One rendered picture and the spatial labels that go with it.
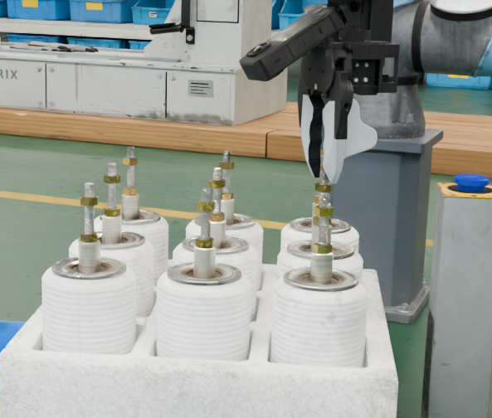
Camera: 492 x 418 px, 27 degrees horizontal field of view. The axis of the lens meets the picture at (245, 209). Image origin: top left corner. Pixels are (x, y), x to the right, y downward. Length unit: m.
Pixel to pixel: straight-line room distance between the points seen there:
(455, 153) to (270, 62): 2.07
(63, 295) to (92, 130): 2.47
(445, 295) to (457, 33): 0.55
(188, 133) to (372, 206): 1.69
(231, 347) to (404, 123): 0.76
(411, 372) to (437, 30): 0.54
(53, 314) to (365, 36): 0.44
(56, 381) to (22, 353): 0.05
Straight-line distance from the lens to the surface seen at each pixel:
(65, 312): 1.05
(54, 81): 3.63
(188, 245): 1.16
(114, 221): 1.17
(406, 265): 1.74
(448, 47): 1.68
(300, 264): 1.13
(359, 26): 1.13
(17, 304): 1.79
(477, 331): 1.25
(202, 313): 1.02
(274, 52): 1.08
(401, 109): 1.72
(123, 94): 3.51
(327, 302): 1.01
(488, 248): 1.22
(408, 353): 1.61
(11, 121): 3.65
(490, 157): 3.10
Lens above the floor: 0.55
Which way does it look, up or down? 12 degrees down
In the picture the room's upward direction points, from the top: 2 degrees clockwise
